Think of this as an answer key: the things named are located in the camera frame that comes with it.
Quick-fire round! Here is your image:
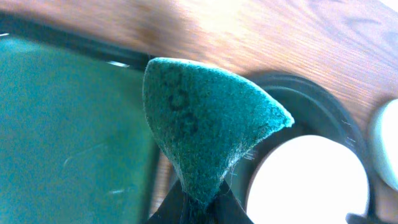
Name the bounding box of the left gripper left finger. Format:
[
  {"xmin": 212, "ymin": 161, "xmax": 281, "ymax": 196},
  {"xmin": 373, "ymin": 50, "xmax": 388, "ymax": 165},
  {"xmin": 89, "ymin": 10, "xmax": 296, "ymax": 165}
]
[{"xmin": 146, "ymin": 180, "xmax": 188, "ymax": 224}]

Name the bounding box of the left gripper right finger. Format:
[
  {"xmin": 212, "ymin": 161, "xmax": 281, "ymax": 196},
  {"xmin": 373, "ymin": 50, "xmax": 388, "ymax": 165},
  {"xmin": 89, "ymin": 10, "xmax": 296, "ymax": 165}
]
[{"xmin": 211, "ymin": 180, "xmax": 253, "ymax": 224}]

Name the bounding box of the green scouring sponge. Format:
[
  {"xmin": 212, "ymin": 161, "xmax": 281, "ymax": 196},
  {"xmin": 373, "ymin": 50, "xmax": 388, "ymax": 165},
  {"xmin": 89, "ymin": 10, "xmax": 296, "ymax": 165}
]
[{"xmin": 142, "ymin": 57, "xmax": 294, "ymax": 207}]

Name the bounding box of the mint plate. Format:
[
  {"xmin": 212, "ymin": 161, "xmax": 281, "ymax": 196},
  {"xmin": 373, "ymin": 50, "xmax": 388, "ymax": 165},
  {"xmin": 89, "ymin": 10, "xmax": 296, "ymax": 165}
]
[{"xmin": 369, "ymin": 99, "xmax": 397, "ymax": 191}]

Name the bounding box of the black rectangular water tray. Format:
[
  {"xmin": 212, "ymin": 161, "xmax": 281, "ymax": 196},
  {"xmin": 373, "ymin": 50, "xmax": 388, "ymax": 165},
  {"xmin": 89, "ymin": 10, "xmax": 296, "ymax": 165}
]
[{"xmin": 1, "ymin": 12, "xmax": 159, "ymax": 223}]

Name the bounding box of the round black tray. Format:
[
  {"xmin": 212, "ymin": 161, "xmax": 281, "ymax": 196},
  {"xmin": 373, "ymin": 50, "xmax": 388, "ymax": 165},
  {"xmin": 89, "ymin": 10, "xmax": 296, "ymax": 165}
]
[{"xmin": 226, "ymin": 70, "xmax": 382, "ymax": 223}]

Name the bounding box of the white plate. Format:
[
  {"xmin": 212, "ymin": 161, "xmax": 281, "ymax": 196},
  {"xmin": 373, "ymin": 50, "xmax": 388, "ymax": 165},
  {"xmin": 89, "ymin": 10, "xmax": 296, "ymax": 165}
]
[{"xmin": 246, "ymin": 135, "xmax": 370, "ymax": 224}]

